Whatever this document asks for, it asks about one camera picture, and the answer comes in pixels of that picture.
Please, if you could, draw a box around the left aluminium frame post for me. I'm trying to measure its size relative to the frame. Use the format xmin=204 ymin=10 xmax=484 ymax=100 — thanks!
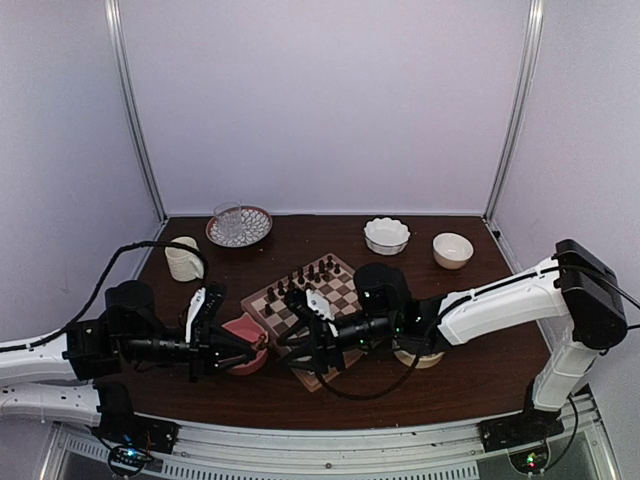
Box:
xmin=104 ymin=0 xmax=168 ymax=223

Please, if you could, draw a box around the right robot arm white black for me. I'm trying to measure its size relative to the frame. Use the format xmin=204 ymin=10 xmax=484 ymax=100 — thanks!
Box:
xmin=277 ymin=239 xmax=630 ymax=442

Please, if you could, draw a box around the right aluminium frame post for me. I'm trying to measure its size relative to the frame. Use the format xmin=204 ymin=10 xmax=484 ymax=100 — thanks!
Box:
xmin=483 ymin=0 xmax=546 ymax=223

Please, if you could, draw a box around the small cream round bowl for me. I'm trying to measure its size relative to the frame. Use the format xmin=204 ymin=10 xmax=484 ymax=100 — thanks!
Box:
xmin=432 ymin=232 xmax=474 ymax=270

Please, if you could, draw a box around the cream spouted bowl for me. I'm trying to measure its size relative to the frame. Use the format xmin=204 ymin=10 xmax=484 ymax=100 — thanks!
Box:
xmin=392 ymin=346 xmax=445 ymax=370

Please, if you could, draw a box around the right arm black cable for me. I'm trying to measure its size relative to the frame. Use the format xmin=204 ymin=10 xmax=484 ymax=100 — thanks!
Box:
xmin=312 ymin=324 xmax=441 ymax=401

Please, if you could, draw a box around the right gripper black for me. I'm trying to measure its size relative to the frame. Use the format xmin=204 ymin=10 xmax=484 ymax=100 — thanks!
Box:
xmin=276 ymin=311 xmax=399 ymax=376

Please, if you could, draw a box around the cream ribbed mug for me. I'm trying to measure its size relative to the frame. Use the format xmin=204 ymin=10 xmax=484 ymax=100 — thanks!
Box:
xmin=164 ymin=247 xmax=204 ymax=283

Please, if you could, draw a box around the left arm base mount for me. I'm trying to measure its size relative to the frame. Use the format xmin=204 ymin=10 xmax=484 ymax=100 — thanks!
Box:
xmin=89 ymin=413 xmax=179 ymax=478

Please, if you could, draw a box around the clear drinking glass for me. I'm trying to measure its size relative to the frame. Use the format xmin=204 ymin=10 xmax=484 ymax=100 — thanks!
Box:
xmin=214 ymin=201 xmax=243 ymax=241

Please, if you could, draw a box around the wooden chess board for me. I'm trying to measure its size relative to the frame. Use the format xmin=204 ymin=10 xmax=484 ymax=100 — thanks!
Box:
xmin=240 ymin=252 xmax=396 ymax=394

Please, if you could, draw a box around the aluminium frame post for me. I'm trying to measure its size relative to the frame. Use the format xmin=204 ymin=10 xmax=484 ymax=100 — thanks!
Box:
xmin=483 ymin=0 xmax=546 ymax=223
xmin=104 ymin=0 xmax=168 ymax=223

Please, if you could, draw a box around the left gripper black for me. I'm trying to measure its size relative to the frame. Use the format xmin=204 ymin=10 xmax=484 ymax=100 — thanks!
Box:
xmin=118 ymin=322 xmax=256 ymax=384

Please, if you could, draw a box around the front aluminium rail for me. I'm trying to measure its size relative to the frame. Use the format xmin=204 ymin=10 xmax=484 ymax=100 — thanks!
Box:
xmin=36 ymin=394 xmax=622 ymax=479

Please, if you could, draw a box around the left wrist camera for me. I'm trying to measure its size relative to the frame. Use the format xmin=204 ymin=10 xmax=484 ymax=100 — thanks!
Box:
xmin=185 ymin=282 xmax=227 ymax=345

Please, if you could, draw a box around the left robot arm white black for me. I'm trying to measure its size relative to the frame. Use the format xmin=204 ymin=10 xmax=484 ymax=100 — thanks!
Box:
xmin=1 ymin=281 xmax=266 ymax=444

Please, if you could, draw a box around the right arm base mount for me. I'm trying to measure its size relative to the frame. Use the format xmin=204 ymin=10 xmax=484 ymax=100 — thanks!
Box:
xmin=478 ymin=410 xmax=564 ymax=475

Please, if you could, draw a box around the patterned ceramic plate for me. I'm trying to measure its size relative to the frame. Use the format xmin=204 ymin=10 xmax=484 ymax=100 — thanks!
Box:
xmin=205 ymin=206 xmax=273 ymax=248

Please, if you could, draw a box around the pink bowl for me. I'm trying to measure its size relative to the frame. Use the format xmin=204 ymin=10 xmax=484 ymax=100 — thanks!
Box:
xmin=219 ymin=313 xmax=271 ymax=376

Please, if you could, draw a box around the white scalloped bowl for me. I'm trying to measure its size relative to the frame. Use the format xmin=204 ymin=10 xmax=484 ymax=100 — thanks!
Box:
xmin=363 ymin=217 xmax=411 ymax=256

